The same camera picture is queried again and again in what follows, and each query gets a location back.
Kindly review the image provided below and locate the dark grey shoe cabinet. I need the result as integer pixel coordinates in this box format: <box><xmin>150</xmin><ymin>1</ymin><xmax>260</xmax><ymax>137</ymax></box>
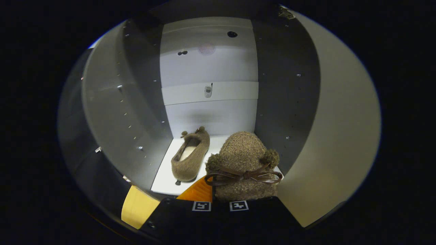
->
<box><xmin>58</xmin><ymin>3</ymin><xmax>322</xmax><ymax>218</ymax></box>

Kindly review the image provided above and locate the beige shoe cabinet door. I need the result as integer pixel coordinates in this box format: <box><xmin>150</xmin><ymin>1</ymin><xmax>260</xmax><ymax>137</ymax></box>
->
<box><xmin>278</xmin><ymin>10</ymin><xmax>381</xmax><ymax>228</ymax></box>

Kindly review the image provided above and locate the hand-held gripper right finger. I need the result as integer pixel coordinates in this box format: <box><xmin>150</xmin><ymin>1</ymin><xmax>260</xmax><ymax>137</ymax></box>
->
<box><xmin>213</xmin><ymin>197</ymin><xmax>303</xmax><ymax>240</ymax></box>

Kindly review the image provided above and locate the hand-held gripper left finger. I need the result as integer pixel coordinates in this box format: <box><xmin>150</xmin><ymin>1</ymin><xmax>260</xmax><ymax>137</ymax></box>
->
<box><xmin>140</xmin><ymin>175</ymin><xmax>214</xmax><ymax>239</ymax></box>

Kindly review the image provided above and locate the brown fuzzy shoe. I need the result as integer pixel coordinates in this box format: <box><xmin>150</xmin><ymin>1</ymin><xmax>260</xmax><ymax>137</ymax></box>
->
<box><xmin>205</xmin><ymin>131</ymin><xmax>283</xmax><ymax>202</ymax></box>
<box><xmin>171</xmin><ymin>127</ymin><xmax>211</xmax><ymax>182</ymax></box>

